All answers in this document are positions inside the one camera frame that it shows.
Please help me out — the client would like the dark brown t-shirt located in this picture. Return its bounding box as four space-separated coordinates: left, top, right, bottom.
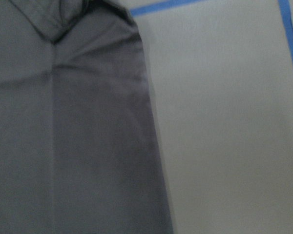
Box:
0 0 173 234

